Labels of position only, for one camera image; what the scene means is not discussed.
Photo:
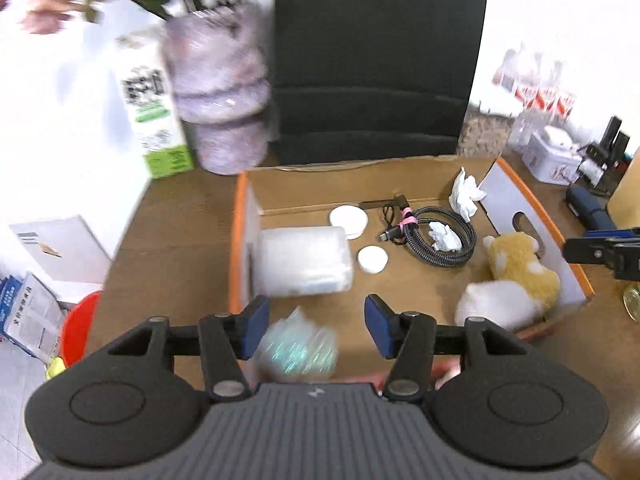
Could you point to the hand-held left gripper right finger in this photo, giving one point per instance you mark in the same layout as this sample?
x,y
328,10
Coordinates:
x,y
380,327

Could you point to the small white disc lid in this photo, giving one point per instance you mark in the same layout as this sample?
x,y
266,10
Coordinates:
x,y
372,259

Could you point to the iridescent wrapper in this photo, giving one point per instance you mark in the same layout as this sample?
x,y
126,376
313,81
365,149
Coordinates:
x,y
295,350

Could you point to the black paper bag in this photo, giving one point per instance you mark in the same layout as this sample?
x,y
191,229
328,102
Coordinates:
x,y
375,60

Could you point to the white earbuds case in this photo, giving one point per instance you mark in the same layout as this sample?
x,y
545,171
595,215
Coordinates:
x,y
555,136

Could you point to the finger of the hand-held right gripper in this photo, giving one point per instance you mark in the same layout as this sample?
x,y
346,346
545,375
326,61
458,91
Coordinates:
x,y
610,233
585,251

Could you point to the red cardboard box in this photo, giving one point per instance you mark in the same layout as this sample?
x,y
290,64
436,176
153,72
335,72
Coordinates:
x,y
320,195

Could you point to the large white disc lid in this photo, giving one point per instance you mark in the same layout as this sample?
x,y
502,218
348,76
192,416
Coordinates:
x,y
348,221

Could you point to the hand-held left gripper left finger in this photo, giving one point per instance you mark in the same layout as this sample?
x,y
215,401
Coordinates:
x,y
255,325

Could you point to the white blue printed package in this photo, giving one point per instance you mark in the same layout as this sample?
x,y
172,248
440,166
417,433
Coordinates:
x,y
35,315

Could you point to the clear plastic container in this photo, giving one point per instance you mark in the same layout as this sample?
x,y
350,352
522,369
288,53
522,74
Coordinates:
x,y
300,260

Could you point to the small crumpled white tissue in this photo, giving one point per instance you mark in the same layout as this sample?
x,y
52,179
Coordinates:
x,y
445,236

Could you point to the white board with sticker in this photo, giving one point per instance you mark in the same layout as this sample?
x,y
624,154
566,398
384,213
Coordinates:
x,y
60,250

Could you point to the white green milk carton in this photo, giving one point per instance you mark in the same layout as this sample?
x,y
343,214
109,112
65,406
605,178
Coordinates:
x,y
150,110

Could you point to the white yellow plush toy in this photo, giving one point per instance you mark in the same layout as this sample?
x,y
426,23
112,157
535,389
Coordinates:
x,y
520,270

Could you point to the white printed tin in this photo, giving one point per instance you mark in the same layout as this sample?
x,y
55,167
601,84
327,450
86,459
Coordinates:
x,y
547,165

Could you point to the black upright device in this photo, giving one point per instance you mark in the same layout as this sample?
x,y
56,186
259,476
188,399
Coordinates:
x,y
607,155

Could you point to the clear container of oats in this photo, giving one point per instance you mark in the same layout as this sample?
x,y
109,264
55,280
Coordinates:
x,y
482,132

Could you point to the purple mottled vase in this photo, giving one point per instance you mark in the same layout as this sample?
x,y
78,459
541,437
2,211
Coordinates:
x,y
220,85

